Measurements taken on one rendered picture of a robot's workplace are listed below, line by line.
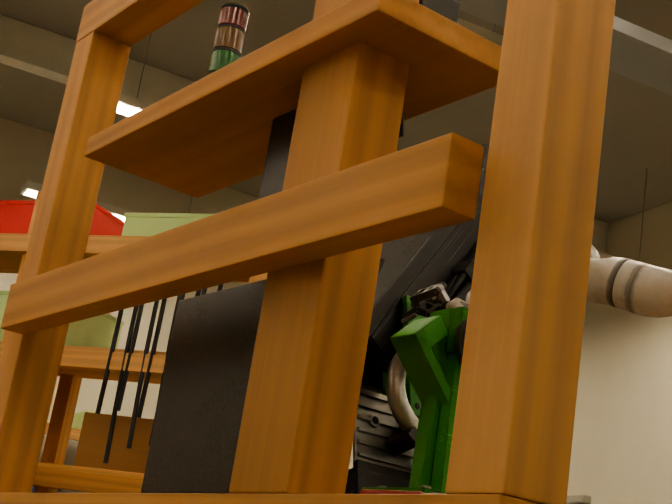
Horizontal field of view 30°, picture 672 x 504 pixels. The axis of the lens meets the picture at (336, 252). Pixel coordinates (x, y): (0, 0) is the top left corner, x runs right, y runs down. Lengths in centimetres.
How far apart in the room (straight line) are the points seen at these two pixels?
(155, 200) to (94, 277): 951
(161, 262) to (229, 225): 19
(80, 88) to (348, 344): 120
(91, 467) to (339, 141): 336
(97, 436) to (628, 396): 643
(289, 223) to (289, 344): 16
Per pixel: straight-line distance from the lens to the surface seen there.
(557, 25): 143
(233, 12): 221
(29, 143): 1144
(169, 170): 237
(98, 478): 478
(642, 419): 1044
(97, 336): 532
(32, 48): 945
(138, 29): 267
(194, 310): 215
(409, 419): 192
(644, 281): 172
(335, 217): 154
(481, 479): 129
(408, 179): 144
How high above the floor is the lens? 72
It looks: 17 degrees up
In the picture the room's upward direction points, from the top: 9 degrees clockwise
